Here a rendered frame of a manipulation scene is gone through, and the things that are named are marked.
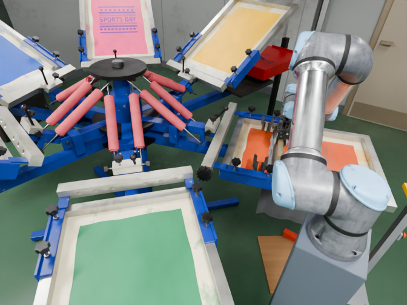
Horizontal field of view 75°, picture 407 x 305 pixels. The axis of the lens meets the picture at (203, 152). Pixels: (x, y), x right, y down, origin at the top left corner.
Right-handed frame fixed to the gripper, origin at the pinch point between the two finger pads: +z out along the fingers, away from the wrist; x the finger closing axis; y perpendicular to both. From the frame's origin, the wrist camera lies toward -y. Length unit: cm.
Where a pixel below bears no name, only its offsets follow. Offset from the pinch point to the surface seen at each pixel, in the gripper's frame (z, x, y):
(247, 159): 4.6, -15.3, 13.1
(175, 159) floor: 103, -95, -81
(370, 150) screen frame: 1, 49, -12
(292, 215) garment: 29.8, 14.4, 22.2
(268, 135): 5.2, -6.6, -13.8
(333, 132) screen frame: 1.7, 31.1, -24.4
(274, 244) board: 98, 16, -4
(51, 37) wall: 37, -347, -221
